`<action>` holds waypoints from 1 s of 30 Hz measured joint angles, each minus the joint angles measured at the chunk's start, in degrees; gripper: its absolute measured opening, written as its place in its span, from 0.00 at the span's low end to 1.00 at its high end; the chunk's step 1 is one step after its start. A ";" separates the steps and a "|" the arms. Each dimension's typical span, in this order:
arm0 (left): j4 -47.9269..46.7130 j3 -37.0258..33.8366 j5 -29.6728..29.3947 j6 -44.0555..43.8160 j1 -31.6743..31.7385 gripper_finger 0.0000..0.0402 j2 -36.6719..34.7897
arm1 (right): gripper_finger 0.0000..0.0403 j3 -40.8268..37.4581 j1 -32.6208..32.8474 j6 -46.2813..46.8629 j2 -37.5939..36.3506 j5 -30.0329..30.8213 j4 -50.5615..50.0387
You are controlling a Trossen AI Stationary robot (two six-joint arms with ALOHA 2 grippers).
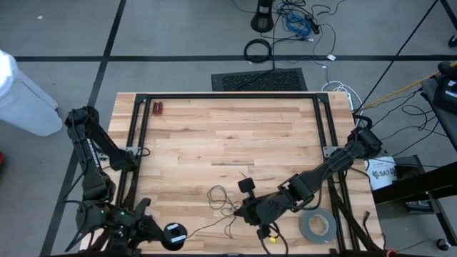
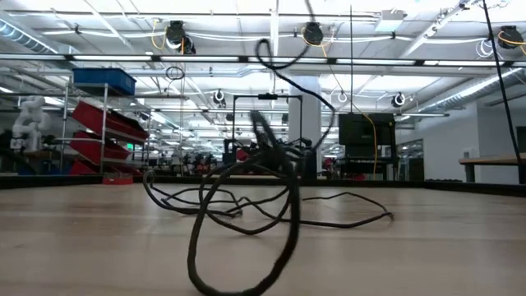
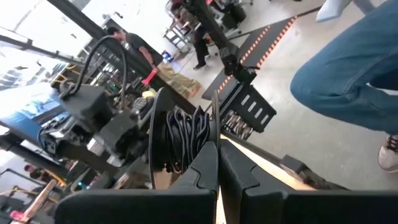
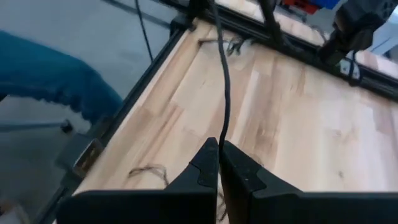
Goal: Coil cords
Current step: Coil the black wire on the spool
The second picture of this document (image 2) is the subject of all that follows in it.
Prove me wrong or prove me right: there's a thin black braided cord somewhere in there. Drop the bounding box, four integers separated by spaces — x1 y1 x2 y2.
141 0 395 296

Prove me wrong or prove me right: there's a long ceiling light bar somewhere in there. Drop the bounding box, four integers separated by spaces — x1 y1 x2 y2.
0 53 526 67

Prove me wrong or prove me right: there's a metal shelf rack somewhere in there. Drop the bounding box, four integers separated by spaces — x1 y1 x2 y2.
57 81 151 177

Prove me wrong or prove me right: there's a red tilted shelf bin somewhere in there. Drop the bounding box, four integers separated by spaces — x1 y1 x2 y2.
68 130 132 165
70 100 150 143
68 160 102 177

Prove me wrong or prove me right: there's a blue storage bin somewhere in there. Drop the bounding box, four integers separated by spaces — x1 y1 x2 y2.
72 67 137 96

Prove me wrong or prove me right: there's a wooden bench table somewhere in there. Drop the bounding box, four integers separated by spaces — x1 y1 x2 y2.
458 152 526 184

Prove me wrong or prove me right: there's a black gantry frame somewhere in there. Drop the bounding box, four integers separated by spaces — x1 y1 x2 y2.
232 93 304 165

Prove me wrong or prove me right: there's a yellow hanging cable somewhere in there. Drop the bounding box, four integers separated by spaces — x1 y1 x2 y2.
301 24 378 176

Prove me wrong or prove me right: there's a black ceiling cable reel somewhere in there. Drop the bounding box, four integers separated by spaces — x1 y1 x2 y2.
302 22 325 46
165 20 196 55
497 25 525 50

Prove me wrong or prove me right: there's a black aluminium table frame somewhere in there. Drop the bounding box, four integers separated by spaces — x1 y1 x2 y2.
0 174 526 197

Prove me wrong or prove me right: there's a thick black slanting cable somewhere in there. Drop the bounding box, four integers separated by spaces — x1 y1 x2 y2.
481 0 526 185

